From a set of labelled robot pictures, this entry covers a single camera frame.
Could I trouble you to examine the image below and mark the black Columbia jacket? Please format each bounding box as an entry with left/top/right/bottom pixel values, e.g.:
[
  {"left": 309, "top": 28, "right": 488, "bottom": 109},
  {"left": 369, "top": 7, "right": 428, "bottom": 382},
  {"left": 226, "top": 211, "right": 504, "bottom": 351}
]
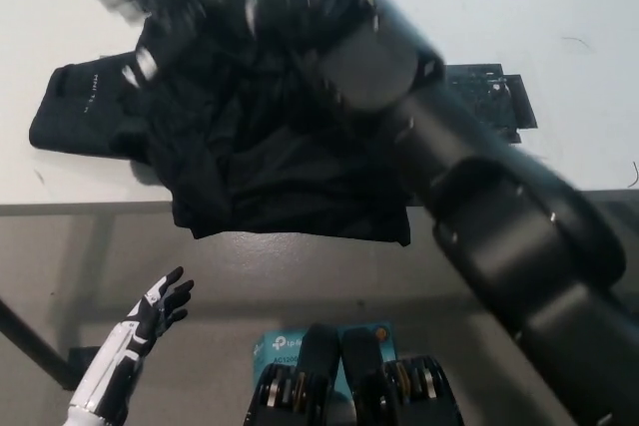
[{"left": 29, "top": 0, "right": 416, "bottom": 247}]

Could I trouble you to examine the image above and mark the black left robot body block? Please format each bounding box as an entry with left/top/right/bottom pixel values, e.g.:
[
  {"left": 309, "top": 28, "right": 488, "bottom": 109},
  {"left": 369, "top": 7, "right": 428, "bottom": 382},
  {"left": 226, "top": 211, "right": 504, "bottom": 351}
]
[{"left": 244, "top": 324, "right": 343, "bottom": 426}]

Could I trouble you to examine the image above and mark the thin black thread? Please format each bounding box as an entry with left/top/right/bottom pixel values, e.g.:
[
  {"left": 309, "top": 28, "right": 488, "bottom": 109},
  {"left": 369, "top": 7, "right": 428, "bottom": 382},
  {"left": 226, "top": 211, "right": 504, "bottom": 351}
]
[{"left": 561, "top": 35, "right": 598, "bottom": 54}]

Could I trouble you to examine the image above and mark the teal TP-Link router box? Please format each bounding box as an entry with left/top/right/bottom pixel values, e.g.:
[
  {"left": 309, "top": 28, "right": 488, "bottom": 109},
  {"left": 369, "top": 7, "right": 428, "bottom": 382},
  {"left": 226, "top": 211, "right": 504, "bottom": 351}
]
[{"left": 252, "top": 324, "right": 395, "bottom": 397}]

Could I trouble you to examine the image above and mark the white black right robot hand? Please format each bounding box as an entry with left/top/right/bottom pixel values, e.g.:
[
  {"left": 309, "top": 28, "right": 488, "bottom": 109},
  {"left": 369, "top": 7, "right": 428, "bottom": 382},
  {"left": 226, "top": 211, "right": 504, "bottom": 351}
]
[{"left": 88, "top": 0, "right": 281, "bottom": 89}]

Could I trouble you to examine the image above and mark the black metal table leg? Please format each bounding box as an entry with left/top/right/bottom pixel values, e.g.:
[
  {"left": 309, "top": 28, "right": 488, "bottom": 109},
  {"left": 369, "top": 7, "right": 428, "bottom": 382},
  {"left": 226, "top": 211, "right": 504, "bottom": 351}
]
[{"left": 0, "top": 297, "right": 85, "bottom": 391}]

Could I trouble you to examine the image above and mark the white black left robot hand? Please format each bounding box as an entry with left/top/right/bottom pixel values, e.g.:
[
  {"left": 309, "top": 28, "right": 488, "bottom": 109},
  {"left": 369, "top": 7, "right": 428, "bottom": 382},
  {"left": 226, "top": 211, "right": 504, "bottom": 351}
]
[{"left": 62, "top": 267, "right": 195, "bottom": 426}]

